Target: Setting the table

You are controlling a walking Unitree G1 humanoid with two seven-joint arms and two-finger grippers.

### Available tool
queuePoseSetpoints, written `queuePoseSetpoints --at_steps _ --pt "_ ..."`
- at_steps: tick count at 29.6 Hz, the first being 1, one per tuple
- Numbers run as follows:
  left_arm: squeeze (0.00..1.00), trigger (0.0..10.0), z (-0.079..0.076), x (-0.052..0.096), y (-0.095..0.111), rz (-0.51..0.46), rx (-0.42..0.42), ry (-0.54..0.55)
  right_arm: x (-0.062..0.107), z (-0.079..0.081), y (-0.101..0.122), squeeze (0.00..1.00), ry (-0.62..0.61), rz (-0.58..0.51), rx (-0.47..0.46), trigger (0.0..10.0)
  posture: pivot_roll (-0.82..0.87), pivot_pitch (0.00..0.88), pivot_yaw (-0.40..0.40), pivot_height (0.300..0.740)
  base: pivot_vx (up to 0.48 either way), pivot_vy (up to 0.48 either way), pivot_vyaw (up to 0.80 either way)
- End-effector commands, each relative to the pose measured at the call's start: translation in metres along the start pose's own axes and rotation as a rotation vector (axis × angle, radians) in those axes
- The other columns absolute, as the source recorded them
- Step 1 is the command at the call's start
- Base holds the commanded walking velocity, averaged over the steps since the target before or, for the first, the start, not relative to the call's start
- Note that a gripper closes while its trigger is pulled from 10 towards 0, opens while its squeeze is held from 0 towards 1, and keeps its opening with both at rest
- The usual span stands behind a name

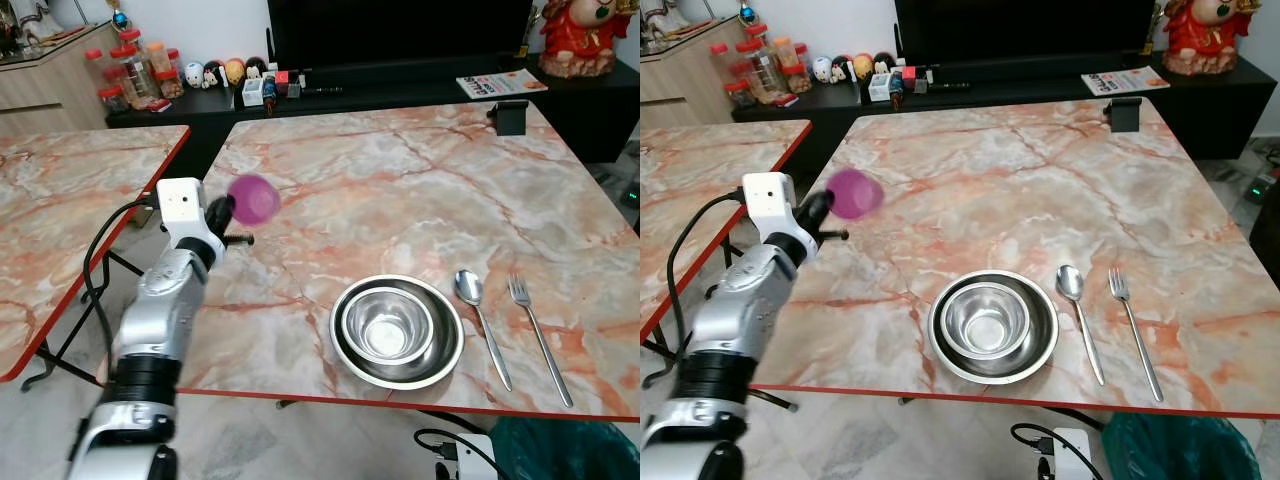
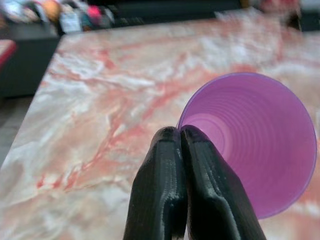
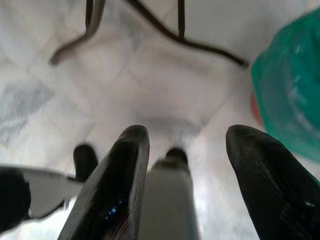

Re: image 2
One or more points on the small red-capped container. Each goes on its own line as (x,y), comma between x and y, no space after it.
(93,13)

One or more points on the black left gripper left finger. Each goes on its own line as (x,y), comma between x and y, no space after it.
(160,190)

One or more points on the purple plastic cup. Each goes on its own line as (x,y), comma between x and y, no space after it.
(262,137)

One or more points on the small yellow figurine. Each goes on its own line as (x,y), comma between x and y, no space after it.
(52,7)

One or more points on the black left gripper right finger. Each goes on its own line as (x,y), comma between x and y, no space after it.
(217,200)

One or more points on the small white box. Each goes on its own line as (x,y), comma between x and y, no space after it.
(70,22)

